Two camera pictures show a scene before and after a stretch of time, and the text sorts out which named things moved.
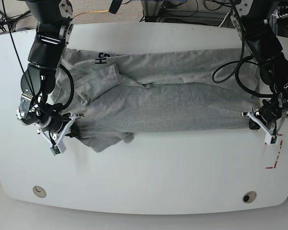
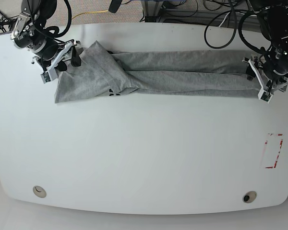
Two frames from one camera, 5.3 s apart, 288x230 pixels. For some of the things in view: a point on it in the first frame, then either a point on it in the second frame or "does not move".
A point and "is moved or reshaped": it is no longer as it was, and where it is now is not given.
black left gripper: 52,121 → 49,51
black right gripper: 271,110 → 280,61
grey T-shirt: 109,97 is moved or reshaped
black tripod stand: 5,21 does not move
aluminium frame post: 152,10 does not move
